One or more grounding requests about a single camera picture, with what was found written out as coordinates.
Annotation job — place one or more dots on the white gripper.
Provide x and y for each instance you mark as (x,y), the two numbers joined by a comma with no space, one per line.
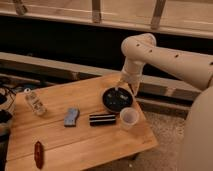
(131,73)

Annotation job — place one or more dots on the dark ceramic bowl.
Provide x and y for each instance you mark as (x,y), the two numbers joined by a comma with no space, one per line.
(115,99)

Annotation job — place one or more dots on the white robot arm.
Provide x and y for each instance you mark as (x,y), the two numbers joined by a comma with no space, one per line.
(196,69)

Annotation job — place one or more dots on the clear plastic cup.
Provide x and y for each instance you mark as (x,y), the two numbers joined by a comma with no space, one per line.
(129,117)

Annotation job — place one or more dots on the black rectangular block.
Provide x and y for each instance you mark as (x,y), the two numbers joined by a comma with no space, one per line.
(102,119)

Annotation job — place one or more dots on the red oblong object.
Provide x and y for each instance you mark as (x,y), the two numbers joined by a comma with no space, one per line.
(39,154)

